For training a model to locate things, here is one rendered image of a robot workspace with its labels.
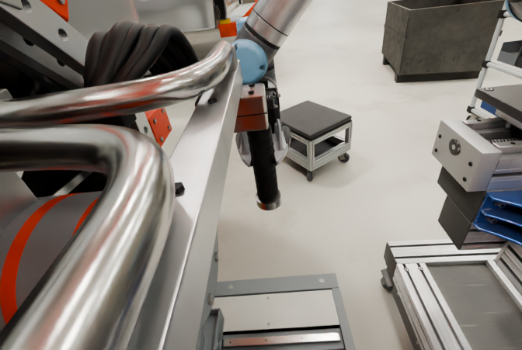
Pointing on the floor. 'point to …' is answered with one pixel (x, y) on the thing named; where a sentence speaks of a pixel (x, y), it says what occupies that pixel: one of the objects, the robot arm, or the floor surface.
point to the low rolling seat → (316, 135)
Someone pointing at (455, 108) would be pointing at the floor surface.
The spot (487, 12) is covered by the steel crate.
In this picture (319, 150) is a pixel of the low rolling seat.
